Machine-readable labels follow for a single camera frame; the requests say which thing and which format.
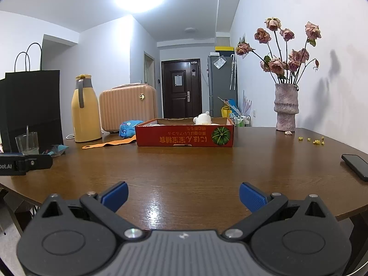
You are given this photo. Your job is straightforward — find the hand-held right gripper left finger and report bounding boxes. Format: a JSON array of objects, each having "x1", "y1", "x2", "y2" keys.
[{"x1": 37, "y1": 182, "x2": 144, "y2": 240}]

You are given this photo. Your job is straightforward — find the black paper bag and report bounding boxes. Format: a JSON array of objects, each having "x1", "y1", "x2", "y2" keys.
[{"x1": 0, "y1": 43, "x2": 64, "y2": 154}]

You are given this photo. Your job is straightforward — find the dark brown entrance door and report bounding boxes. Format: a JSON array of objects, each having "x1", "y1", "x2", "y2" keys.
[{"x1": 161, "y1": 58, "x2": 201, "y2": 119}]

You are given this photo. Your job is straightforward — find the black smartphone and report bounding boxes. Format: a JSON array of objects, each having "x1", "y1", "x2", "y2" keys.
[{"x1": 341, "y1": 154, "x2": 368, "y2": 182}]

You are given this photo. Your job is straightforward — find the interior wooden door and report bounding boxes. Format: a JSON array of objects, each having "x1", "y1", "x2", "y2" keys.
[{"x1": 143, "y1": 51, "x2": 156, "y2": 84}]

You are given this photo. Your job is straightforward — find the scattered yellow crumbs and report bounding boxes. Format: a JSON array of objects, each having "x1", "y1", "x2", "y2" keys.
[{"x1": 298, "y1": 136, "x2": 325, "y2": 146}]

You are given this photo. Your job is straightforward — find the blue snack packet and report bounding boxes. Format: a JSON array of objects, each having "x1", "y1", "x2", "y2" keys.
[{"x1": 41, "y1": 144, "x2": 70, "y2": 157}]

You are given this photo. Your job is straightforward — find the yellow thermos jug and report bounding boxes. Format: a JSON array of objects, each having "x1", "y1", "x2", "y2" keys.
[{"x1": 71, "y1": 74, "x2": 103, "y2": 143}]

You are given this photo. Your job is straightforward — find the dried pink roses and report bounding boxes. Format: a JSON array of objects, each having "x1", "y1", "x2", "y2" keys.
[{"x1": 235, "y1": 17, "x2": 322, "y2": 86}]

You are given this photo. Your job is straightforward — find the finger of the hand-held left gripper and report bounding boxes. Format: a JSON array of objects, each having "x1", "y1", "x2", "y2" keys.
[{"x1": 16, "y1": 154, "x2": 54, "y2": 176}]

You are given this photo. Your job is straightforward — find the small pink suitcase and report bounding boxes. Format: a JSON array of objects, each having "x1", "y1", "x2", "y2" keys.
[{"x1": 99, "y1": 83, "x2": 157, "y2": 134}]

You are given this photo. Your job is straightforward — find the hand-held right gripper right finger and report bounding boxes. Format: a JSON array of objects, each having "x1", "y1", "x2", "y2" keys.
[{"x1": 223, "y1": 182, "x2": 331, "y2": 240}]

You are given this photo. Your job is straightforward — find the wire rack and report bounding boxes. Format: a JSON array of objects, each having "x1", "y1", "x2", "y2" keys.
[{"x1": 233, "y1": 114, "x2": 252, "y2": 128}]

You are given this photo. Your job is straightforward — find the orange cardboard box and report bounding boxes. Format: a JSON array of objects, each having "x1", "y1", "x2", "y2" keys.
[{"x1": 135, "y1": 117, "x2": 235, "y2": 148}]

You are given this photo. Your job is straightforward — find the grey refrigerator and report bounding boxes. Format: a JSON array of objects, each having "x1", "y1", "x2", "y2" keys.
[{"x1": 207, "y1": 54, "x2": 238, "y2": 118}]

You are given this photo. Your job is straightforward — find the blue tissue pack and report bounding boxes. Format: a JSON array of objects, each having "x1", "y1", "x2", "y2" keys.
[{"x1": 119, "y1": 120, "x2": 144, "y2": 138}]

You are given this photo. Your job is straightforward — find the yellow white plush toy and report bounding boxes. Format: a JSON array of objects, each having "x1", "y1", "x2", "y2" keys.
[{"x1": 193, "y1": 111, "x2": 221, "y2": 126}]

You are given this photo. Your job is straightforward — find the orange silicone strap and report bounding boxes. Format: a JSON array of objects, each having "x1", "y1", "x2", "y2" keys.
[{"x1": 82, "y1": 138, "x2": 137, "y2": 150}]

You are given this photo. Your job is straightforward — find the folded white umbrella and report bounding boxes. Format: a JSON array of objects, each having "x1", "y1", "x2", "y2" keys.
[{"x1": 229, "y1": 54, "x2": 237, "y2": 91}]

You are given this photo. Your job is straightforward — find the glass cup with straw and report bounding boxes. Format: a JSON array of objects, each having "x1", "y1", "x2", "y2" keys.
[{"x1": 15, "y1": 126, "x2": 40, "y2": 156}]

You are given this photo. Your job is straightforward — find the pink textured vase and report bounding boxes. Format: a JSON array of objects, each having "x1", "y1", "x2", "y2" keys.
[{"x1": 273, "y1": 83, "x2": 300, "y2": 132}]

